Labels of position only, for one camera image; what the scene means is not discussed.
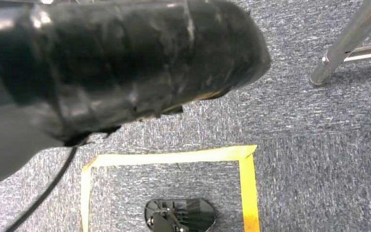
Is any stainless steel workbench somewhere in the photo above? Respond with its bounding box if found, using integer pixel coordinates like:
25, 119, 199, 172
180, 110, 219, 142
309, 0, 371, 87

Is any black robot foot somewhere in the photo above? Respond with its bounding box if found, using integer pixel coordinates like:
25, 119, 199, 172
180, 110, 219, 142
144, 198, 217, 232

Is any yellow floor tape square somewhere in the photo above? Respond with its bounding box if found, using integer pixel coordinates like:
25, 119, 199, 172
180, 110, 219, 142
80, 145, 261, 232

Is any black left wrist camera cable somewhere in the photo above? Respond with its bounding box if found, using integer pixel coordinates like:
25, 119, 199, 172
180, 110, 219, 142
4, 146, 78, 232

